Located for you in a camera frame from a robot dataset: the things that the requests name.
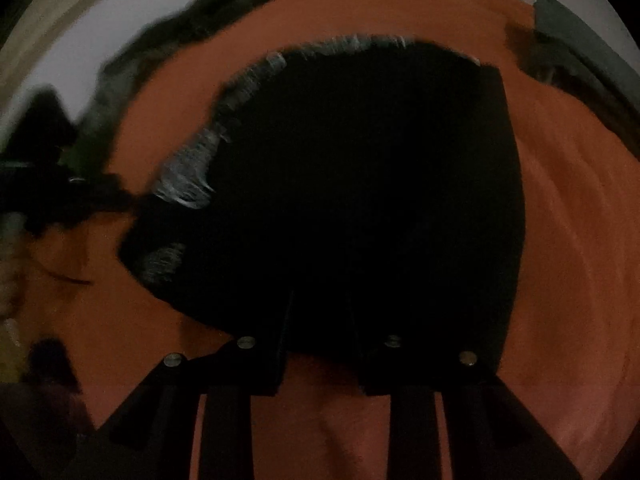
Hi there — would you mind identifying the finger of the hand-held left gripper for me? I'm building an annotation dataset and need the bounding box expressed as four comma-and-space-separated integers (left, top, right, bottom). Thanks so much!
69, 174, 139, 219

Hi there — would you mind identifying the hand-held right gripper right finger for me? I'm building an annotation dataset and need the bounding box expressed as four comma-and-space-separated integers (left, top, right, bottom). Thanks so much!
346, 302, 583, 480

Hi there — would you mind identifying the orange blanket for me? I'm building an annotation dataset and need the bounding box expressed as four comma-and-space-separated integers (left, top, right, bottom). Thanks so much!
0, 0, 640, 480

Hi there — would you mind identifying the person's left hand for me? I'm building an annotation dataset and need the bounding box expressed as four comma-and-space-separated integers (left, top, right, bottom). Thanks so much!
0, 214, 29, 362

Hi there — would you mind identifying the black patterned garment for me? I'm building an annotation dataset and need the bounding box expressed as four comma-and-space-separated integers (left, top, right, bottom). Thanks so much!
117, 34, 527, 392

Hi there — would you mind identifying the folded grey garment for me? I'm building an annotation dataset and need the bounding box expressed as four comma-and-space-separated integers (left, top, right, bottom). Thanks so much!
505, 0, 640, 132

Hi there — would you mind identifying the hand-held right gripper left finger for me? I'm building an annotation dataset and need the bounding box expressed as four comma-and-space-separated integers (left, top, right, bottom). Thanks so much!
60, 287, 297, 480

